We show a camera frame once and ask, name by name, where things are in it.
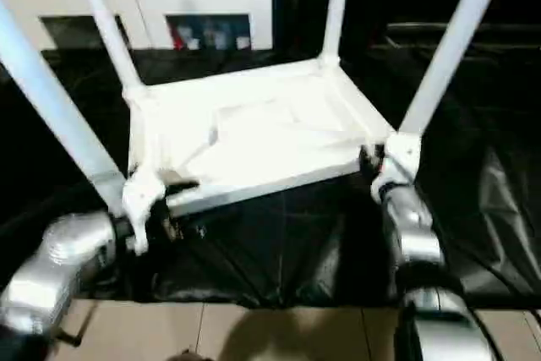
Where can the white plastic table top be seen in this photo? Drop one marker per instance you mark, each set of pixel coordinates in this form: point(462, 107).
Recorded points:
point(254, 133)

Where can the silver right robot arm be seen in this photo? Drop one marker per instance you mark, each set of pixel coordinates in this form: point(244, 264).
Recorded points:
point(414, 234)

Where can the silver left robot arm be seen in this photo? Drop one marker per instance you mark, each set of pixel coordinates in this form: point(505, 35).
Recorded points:
point(59, 268)

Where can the black work mat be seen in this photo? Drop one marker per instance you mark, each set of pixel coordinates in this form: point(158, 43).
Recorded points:
point(279, 251)

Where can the white glass-door cabinet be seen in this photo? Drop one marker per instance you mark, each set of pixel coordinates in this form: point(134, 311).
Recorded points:
point(169, 6)

